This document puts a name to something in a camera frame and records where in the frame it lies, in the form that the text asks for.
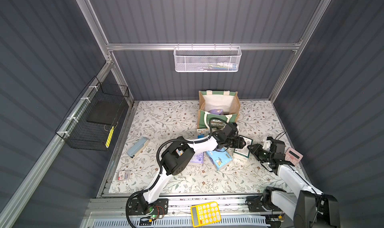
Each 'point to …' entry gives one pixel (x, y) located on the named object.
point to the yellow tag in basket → (108, 139)
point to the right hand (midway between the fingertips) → (251, 147)
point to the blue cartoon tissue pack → (220, 159)
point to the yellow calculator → (205, 213)
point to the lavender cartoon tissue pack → (217, 111)
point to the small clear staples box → (124, 175)
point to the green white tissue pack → (243, 154)
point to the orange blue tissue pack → (202, 132)
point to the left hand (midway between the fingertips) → (247, 147)
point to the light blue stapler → (136, 146)
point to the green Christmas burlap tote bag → (226, 100)
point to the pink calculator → (293, 156)
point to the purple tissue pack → (198, 157)
